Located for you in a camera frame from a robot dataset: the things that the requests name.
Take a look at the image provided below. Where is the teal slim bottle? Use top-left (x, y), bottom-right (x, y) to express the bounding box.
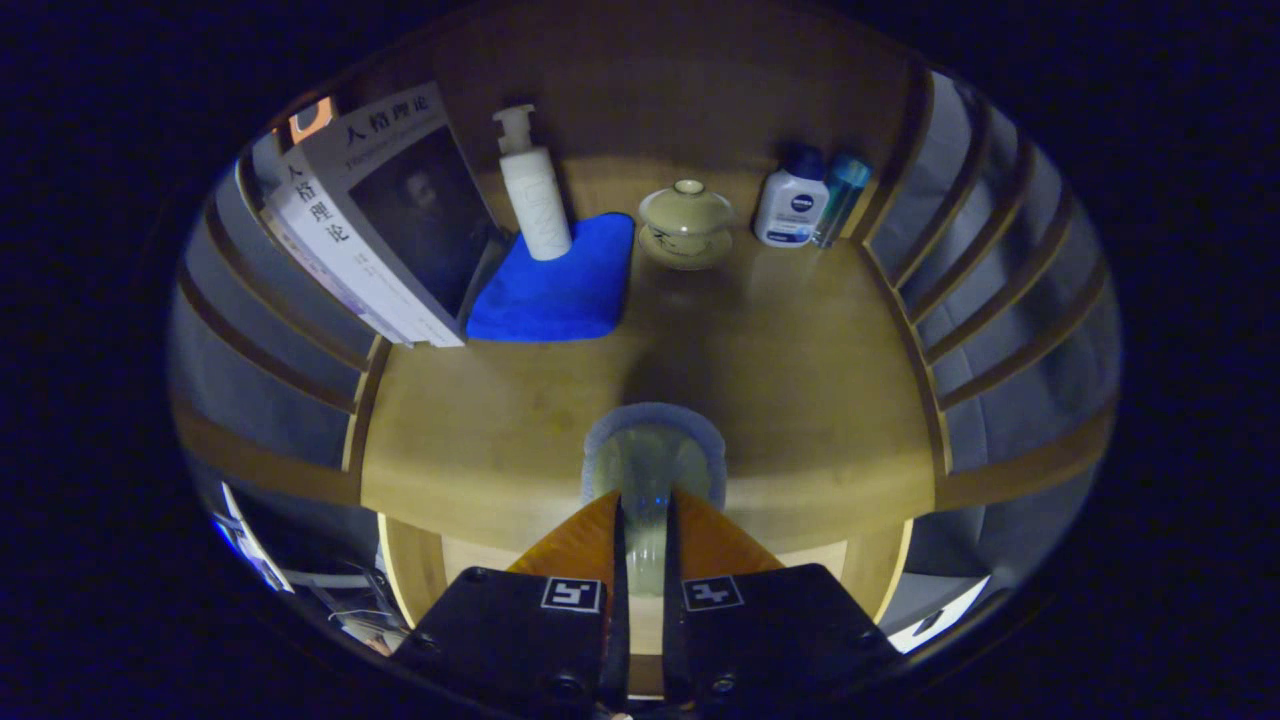
top-left (812, 153), bottom-right (873, 249)

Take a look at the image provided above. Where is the white pump bottle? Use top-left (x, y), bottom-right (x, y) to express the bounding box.
top-left (492, 104), bottom-right (574, 262)

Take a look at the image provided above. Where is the pale green lidded tea cup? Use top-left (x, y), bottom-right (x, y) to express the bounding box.
top-left (638, 179), bottom-right (738, 271)

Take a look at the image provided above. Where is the wooden cabinet with slatted sides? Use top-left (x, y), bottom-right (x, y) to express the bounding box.
top-left (170, 10), bottom-right (1121, 701)

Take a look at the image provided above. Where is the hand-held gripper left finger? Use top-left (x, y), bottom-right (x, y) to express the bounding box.
top-left (395, 488), bottom-right (631, 716)

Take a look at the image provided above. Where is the blue folded cloth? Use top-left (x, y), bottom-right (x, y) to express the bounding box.
top-left (466, 212), bottom-right (637, 343)

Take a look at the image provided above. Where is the white lotion bottle blue cap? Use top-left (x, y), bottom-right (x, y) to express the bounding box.
top-left (753, 145), bottom-right (831, 248)

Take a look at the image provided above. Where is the thin purple white book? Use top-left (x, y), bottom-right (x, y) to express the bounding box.
top-left (258, 212), bottom-right (396, 346)

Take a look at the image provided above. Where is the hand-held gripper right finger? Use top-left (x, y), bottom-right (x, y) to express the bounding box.
top-left (662, 488), bottom-right (901, 711)

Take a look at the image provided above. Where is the thick dark cover book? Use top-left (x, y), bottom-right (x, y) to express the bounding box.
top-left (270, 82), bottom-right (511, 349)

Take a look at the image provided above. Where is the wooden cabinet countertop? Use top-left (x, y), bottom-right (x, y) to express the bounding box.
top-left (360, 155), bottom-right (936, 551)

